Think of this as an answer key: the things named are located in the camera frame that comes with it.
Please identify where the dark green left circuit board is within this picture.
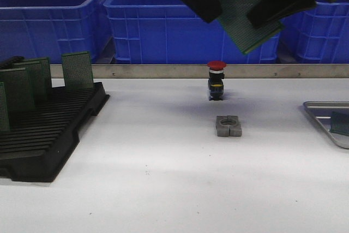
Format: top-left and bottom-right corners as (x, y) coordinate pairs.
(1, 68), (35, 112)

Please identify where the rear right green circuit board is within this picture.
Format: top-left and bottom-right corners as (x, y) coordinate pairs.
(62, 51), (94, 91)

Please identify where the black slotted board rack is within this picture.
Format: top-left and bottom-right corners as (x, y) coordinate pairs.
(0, 56), (111, 183)

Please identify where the grey split clamp block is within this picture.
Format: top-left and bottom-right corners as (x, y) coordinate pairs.
(215, 115), (242, 137)

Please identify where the rear left green circuit board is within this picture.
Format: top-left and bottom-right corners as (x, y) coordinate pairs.
(13, 57), (52, 104)

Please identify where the silver metal tray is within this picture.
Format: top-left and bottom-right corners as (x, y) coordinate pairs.
(303, 101), (348, 150)

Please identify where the leftmost edge green circuit board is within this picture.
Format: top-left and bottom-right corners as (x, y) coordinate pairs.
(0, 82), (10, 133)

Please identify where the green perforated circuit board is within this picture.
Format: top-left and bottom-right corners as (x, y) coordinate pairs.
(330, 111), (348, 136)
(218, 0), (284, 59)

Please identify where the right front blue crate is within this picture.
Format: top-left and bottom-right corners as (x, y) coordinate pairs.
(280, 0), (348, 64)

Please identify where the left front blue crate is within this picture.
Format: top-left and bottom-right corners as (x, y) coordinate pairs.
(1, 0), (111, 64)

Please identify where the red emergency stop button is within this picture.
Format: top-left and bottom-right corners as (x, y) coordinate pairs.
(207, 61), (227, 101)

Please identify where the centre blue plastic crate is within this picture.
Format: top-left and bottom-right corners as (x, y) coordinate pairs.
(104, 0), (279, 64)

